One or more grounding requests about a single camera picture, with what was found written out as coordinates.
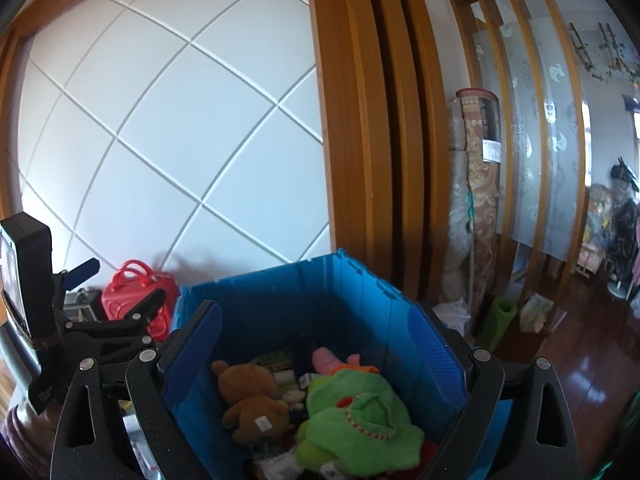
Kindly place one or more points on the red plastic toy suitcase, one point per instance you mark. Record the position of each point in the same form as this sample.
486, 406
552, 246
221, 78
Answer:
131, 283

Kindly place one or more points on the large green frog plush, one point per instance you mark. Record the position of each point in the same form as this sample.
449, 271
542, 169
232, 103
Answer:
358, 425

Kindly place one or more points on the black gift bag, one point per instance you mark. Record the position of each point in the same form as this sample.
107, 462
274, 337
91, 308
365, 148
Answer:
84, 305

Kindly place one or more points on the blue plastic storage crate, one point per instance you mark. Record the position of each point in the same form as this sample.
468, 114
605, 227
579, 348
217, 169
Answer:
332, 301

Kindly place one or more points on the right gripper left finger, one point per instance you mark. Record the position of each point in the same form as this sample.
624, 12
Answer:
112, 361

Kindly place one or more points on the rolled patterned carpet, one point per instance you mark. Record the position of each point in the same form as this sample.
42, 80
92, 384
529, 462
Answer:
481, 119

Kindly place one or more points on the brown teddy bear plush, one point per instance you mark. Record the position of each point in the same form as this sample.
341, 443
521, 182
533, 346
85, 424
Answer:
255, 408

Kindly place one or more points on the pink pig plush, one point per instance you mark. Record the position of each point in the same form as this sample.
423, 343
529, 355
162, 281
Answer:
325, 362

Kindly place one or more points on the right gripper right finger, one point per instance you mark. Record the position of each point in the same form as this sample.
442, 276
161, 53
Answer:
492, 420

